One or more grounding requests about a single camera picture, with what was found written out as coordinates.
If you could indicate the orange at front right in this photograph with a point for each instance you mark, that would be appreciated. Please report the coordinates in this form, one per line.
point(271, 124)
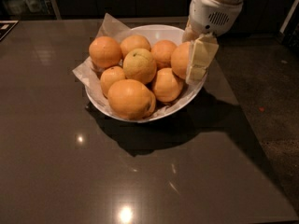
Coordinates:
point(167, 86)

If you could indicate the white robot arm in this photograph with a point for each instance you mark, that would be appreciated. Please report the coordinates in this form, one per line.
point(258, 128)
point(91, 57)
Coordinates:
point(207, 20)

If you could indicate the orange at back middle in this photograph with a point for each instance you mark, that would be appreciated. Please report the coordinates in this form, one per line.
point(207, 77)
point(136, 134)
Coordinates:
point(134, 42)

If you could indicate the white bowl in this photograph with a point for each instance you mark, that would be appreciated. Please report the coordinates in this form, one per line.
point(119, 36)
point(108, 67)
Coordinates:
point(88, 72)

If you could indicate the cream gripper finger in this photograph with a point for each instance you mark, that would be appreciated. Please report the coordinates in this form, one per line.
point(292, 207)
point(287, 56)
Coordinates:
point(192, 31)
point(201, 55)

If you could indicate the large orange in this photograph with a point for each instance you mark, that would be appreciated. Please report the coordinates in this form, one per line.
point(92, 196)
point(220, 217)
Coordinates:
point(131, 99)
point(180, 59)

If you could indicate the small orange at left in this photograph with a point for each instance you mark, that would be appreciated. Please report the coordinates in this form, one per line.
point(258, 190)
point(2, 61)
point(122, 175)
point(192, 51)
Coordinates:
point(109, 77)

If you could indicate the glass cabinet with jars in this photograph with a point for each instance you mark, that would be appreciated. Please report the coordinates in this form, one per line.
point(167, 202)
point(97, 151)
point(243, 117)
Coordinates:
point(29, 10)

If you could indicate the yellowish orange in centre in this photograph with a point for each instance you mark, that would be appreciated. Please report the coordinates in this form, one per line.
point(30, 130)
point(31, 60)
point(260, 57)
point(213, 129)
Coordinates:
point(139, 64)

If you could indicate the orange at back right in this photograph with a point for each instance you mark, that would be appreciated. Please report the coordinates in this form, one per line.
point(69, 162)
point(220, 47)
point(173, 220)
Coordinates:
point(162, 52)

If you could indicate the orange at back left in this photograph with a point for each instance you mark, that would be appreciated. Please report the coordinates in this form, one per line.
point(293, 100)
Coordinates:
point(105, 51)

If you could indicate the black mat at table corner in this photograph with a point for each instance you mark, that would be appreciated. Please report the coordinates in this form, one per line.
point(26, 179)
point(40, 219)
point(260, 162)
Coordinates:
point(6, 27)

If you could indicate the white paper liner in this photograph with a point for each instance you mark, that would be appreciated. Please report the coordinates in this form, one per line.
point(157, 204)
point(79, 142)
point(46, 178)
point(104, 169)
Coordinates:
point(109, 24)

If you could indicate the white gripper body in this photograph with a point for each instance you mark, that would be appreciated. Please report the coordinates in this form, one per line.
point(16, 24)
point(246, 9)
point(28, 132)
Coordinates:
point(212, 14)

